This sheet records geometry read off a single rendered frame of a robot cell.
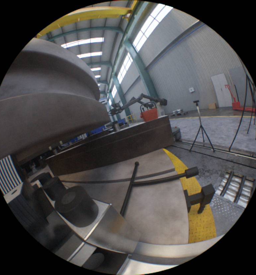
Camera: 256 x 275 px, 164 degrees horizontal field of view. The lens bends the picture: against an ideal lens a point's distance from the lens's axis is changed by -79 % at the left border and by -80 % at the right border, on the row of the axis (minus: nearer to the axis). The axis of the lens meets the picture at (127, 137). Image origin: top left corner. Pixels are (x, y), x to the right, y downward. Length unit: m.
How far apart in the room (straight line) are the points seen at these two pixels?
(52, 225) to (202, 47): 7.86
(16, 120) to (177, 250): 0.81
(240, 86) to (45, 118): 7.03
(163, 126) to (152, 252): 1.11
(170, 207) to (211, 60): 7.19
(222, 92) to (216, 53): 2.60
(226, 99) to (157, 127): 5.62
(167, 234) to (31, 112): 0.83
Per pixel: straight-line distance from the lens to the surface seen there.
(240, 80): 6.76
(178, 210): 0.53
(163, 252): 0.43
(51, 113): 0.56
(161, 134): 1.11
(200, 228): 0.84
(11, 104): 0.56
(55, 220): 0.27
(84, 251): 0.17
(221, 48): 7.29
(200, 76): 7.34
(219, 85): 6.35
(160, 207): 0.55
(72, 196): 0.15
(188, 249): 0.44
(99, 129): 6.05
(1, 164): 0.33
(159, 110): 1.96
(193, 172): 0.67
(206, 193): 0.58
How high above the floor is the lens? 0.79
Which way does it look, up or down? 11 degrees down
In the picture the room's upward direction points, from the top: 19 degrees counter-clockwise
